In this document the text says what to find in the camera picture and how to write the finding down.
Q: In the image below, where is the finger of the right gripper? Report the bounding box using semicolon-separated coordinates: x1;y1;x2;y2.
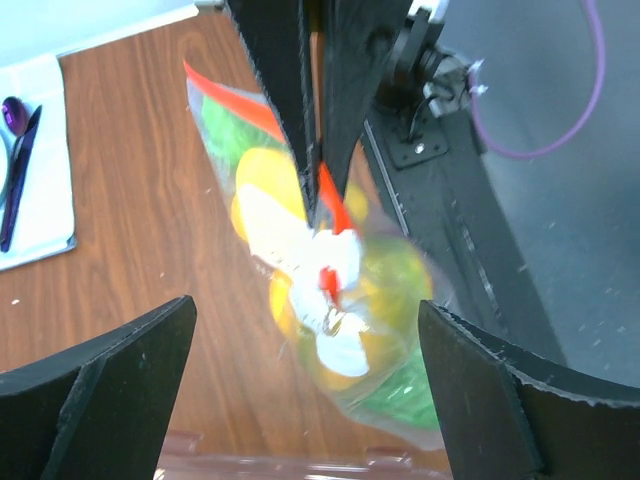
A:
227;0;318;215
320;0;411;193

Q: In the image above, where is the purple spoon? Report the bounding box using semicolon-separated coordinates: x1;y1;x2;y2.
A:
1;96;29;174

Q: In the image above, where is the green fake pepper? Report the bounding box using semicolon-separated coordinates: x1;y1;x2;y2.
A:
200;96;287;172

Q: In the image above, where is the clear zip top bag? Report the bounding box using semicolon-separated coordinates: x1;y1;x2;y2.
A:
185;67;455;420

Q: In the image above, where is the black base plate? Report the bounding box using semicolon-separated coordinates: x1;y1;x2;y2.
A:
361;109;567;365

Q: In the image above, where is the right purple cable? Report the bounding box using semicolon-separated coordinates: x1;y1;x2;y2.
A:
467;0;608;161

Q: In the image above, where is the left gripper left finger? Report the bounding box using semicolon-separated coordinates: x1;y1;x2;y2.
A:
1;295;197;479

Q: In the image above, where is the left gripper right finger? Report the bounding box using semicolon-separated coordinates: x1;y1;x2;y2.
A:
418;301;639;479

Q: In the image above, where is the blue checkered cloth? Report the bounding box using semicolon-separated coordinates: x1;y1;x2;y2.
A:
1;54;76;271

